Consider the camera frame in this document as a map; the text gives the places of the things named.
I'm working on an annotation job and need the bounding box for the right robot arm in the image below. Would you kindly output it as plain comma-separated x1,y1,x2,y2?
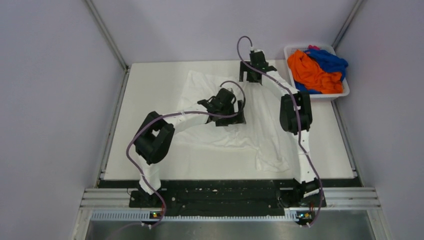
240,47,324,206

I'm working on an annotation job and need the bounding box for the white plastic basket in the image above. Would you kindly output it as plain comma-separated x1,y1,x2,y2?
283,43,350,101

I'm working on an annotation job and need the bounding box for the corner metal post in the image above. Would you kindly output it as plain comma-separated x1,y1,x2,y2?
331,0,366,50
82,0,129,73

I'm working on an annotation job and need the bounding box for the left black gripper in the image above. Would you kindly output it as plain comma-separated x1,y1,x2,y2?
216,100,246,127

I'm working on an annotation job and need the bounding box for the purple cable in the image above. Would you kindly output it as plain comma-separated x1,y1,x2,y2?
125,80,247,229
236,35,326,228

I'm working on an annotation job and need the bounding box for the left corner metal post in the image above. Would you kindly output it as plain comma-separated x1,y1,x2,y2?
82,0,129,73

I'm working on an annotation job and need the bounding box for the orange t-shirt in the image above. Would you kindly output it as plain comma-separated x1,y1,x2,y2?
287,50,343,94

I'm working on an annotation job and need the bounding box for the white printed t-shirt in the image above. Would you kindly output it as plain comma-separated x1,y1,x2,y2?
173,70,293,172

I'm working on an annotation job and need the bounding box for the blue t-shirt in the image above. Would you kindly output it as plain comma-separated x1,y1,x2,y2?
294,49,349,94

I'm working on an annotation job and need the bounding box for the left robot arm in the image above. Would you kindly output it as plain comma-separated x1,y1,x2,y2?
131,88,246,207

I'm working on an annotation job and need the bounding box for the right corner metal post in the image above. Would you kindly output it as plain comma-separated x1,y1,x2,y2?
331,0,366,50

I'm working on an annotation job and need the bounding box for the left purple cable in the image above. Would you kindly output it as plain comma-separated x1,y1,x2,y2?
125,80,247,229

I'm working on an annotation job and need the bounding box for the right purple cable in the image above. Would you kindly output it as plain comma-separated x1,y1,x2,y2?
236,35,326,228

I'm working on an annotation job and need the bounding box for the pink t-shirt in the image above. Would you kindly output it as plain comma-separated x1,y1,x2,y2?
308,45,321,51

